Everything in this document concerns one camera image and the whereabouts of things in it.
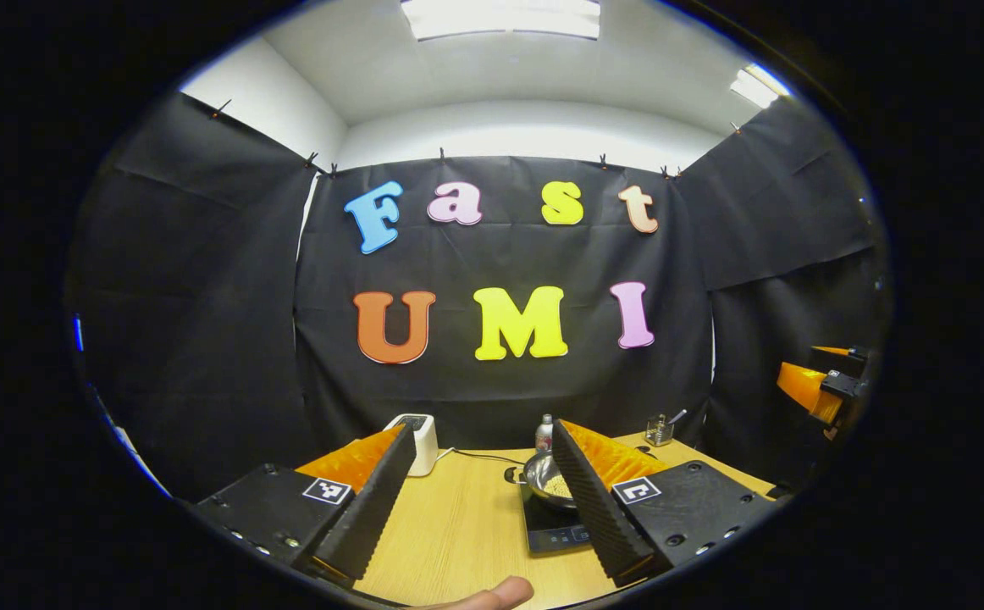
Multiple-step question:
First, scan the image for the small ceiling light panel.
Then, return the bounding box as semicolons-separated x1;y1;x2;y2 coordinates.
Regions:
729;65;791;110

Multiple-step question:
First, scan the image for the black backdrop cloth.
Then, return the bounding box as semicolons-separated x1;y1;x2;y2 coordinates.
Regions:
64;91;895;501

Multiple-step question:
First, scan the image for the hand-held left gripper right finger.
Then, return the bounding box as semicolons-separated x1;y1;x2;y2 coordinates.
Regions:
550;419;778;588

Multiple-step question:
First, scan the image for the black induction cooktop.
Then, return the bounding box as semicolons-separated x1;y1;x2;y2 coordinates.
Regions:
519;481;594;555

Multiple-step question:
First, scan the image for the black power cable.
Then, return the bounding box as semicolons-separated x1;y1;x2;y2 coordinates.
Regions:
437;446;527;468

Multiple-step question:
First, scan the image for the steel pot with black handle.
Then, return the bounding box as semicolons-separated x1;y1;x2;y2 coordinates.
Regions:
505;450;582;510

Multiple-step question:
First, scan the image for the glass jar with spoon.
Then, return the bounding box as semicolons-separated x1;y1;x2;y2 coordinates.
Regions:
646;409;688;447

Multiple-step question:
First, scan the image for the white toaster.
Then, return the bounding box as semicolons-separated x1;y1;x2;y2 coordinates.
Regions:
384;413;439;477

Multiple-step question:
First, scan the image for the long ceiling light panel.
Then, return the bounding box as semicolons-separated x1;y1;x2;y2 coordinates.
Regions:
401;0;601;42

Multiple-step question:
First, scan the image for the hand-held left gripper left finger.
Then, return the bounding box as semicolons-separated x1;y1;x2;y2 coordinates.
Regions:
194;423;419;585

